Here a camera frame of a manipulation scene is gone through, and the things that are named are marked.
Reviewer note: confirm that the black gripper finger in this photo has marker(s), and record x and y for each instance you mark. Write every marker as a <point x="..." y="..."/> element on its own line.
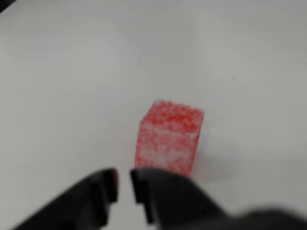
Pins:
<point x="177" y="203"/>
<point x="76" y="206"/>

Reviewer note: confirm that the red foam cube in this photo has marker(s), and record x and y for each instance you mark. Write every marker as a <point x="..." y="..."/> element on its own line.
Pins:
<point x="168" y="134"/>

